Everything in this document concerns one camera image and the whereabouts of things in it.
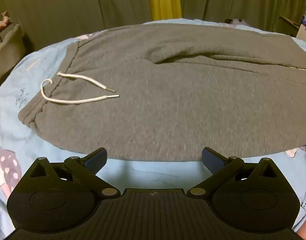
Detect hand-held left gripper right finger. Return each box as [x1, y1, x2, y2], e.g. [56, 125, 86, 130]
[187, 147, 281, 199]

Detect grey drawstring sweat pants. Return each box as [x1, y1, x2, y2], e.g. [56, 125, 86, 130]
[18, 23, 306, 162]

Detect green curtain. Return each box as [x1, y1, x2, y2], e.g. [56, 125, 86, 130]
[180, 0, 306, 34]
[0, 0, 153, 55]

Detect grey chair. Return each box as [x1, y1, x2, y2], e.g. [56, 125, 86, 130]
[0, 24, 26, 83]

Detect pink plush toy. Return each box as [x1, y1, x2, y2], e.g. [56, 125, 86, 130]
[0, 11, 11, 34]

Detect small dark object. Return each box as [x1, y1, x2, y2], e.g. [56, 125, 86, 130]
[225, 18, 246, 25]

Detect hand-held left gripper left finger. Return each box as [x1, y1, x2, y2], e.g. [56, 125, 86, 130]
[29, 148, 121, 199]

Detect light blue printed bedsheet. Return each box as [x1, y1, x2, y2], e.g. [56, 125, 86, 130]
[0, 19, 306, 240]

